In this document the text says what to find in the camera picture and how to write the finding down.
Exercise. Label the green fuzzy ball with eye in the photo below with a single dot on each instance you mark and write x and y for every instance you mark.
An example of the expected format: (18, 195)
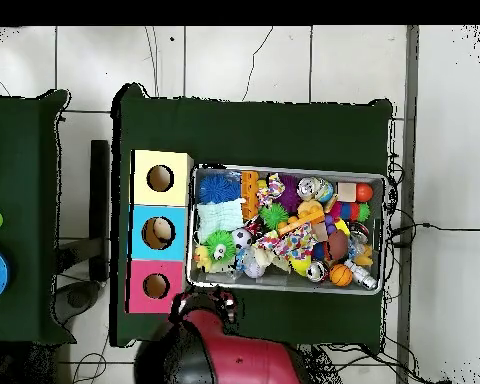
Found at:
(220, 246)

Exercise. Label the wooden box with three holes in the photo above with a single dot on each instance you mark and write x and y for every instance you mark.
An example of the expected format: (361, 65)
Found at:
(176, 196)

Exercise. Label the blue spiky rubber ball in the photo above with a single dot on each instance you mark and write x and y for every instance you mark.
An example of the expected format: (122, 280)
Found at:
(218, 188)

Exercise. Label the black upright panel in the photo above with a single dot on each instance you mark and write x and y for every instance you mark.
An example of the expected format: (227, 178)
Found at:
(100, 200)

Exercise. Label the red-orange ball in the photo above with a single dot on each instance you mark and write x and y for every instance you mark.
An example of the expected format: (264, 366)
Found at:
(364, 192)

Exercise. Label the light blue knitted cloth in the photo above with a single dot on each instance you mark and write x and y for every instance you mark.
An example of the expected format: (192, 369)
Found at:
(220, 216)

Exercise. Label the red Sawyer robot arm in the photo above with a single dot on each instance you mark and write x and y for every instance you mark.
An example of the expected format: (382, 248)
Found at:
(248, 360)

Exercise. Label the grey floor stand base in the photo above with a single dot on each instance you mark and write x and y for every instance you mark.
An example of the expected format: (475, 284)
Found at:
(78, 298)

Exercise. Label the colourful drink can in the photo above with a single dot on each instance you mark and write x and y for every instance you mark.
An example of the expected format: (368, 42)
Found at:
(314, 188)

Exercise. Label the brown rubber ball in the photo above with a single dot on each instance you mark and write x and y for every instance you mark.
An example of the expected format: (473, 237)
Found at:
(338, 244)

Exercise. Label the yellow plush duck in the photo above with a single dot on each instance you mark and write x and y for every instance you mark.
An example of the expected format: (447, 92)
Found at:
(202, 256)

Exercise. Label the small soccer ball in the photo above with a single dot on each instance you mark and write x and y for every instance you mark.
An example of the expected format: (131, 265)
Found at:
(242, 238)

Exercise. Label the plain wooden cube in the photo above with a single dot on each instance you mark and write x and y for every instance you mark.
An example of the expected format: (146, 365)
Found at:
(346, 192)

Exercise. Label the purple spiky ball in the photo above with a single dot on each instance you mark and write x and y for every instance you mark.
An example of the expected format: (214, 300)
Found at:
(290, 194)

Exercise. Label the shallow clear mesh bin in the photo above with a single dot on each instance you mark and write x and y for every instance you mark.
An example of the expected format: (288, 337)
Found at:
(379, 208)

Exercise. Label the small orange basketball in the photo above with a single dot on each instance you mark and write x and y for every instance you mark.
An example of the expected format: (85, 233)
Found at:
(340, 274)

